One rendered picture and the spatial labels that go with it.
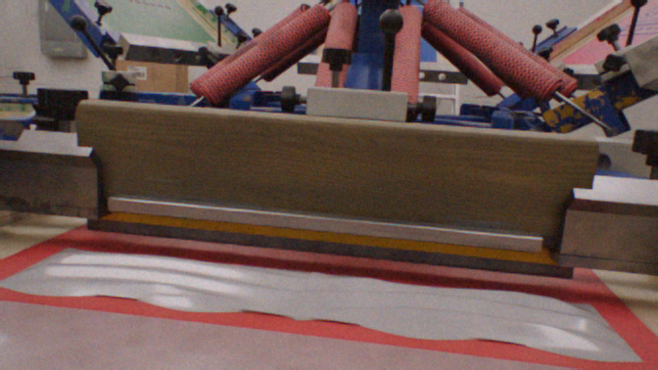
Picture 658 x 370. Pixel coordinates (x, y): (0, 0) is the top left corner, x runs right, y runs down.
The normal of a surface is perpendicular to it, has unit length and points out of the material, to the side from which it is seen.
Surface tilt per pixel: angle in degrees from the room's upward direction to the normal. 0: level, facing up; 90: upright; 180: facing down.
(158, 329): 0
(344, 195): 90
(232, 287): 31
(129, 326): 0
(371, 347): 0
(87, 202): 90
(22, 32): 90
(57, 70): 90
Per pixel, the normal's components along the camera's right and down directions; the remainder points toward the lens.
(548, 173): -0.12, 0.18
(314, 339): 0.07, -0.98
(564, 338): -0.04, -0.70
